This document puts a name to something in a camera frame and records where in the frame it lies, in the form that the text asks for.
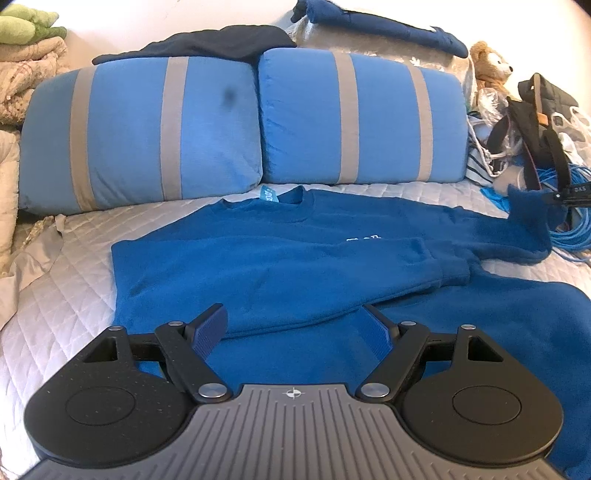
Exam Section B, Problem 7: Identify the teddy bear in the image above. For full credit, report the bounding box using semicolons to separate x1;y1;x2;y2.
470;41;513;94

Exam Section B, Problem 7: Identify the blue striped pillow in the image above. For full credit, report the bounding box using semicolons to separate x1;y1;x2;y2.
257;48;468;185
19;57;263;215

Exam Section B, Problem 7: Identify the white quilted bed cover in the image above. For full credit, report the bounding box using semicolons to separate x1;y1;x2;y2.
1;180;590;479

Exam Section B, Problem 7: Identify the green sheet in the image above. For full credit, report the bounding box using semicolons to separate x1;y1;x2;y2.
0;3;68;46

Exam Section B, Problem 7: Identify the left blue striped pillow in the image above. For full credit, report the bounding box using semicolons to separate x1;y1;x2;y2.
19;57;263;215

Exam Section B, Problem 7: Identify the blue fleece sweater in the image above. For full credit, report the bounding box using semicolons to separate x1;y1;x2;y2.
111;187;590;479

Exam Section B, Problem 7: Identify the blue folded garment on bag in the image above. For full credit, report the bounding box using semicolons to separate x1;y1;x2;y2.
290;0;469;58

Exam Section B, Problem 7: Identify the dark navy garment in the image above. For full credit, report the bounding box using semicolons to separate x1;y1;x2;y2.
92;25;297;65

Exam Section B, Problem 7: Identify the right blue striped pillow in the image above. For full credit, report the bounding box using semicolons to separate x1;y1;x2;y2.
257;48;468;185

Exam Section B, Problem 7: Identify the blue cable coil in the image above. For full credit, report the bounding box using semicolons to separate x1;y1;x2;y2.
479;162;591;265

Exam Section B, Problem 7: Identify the black backpack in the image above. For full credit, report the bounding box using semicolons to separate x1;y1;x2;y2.
487;73;578;190

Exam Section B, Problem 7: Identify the beige comforter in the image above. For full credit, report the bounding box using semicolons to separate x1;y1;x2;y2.
1;37;69;272

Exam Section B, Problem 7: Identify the striped cloth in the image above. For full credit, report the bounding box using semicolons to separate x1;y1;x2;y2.
465;112;509;187

